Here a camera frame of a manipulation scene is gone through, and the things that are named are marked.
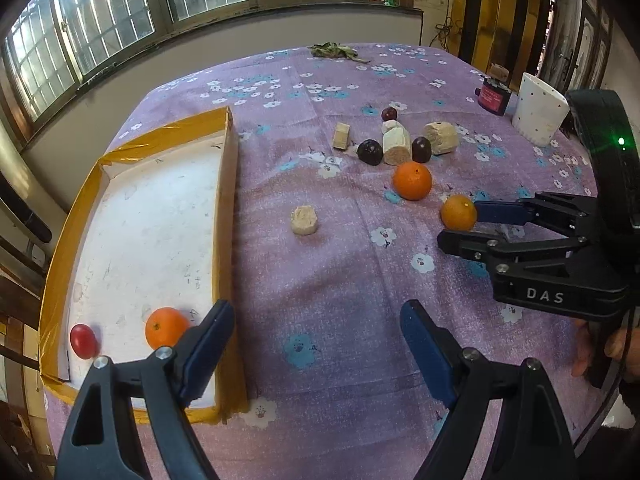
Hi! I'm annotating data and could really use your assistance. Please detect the person's right hand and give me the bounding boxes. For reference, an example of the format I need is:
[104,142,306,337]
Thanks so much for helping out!
[571,319,640,379]

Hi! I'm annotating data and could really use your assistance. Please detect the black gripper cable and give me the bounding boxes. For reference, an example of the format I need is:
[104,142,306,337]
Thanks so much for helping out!
[574,310,636,458]

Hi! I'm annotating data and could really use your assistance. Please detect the cardboard box with yellow tape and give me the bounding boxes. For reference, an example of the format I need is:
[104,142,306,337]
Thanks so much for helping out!
[39,106,248,423]

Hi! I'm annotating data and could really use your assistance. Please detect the purple floral tablecloth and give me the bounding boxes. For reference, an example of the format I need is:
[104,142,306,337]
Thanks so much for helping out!
[45,42,621,480]

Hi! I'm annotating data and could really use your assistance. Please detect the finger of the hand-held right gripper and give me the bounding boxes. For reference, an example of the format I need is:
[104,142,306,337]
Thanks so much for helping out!
[474,191,601,235]
[437,228,594,274]

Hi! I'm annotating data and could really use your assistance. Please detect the dark wooden cabinet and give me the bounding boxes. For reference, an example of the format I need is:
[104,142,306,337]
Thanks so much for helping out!
[547,0,617,96]

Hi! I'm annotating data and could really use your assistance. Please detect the dark wooden furniture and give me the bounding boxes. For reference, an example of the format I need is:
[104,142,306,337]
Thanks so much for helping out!
[0,170,57,480]

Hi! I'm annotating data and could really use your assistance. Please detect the yellow and black panels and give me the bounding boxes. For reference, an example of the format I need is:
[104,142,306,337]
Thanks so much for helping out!
[452,0,551,78]

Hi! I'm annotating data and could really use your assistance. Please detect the dark jar with red label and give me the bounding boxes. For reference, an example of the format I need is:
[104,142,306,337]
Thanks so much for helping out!
[476,76,513,117]

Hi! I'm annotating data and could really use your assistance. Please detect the window with metal grille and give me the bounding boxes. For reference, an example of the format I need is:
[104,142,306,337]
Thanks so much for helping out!
[0,0,396,128]

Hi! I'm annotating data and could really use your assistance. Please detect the white dotted cup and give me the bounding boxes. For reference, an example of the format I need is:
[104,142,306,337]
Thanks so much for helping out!
[511,72,571,148]

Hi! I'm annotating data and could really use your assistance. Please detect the dark plum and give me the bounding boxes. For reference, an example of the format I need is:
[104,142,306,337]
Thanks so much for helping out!
[357,139,384,166]
[411,136,433,164]

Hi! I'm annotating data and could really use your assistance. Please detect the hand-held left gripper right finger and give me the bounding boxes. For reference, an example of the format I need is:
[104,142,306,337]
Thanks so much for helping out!
[400,300,581,480]

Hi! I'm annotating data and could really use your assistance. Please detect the orange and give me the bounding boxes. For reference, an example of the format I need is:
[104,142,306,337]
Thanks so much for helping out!
[440,194,478,232]
[145,307,192,351]
[392,161,433,202]

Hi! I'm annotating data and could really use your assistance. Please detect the wilted green leaves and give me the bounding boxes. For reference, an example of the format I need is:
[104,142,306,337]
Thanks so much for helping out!
[307,42,372,64]

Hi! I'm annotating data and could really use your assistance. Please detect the black wall cable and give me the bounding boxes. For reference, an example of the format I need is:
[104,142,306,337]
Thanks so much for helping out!
[430,12,456,53]

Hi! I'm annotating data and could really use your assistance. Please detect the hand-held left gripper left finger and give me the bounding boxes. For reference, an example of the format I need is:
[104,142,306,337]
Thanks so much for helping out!
[54,300,236,480]

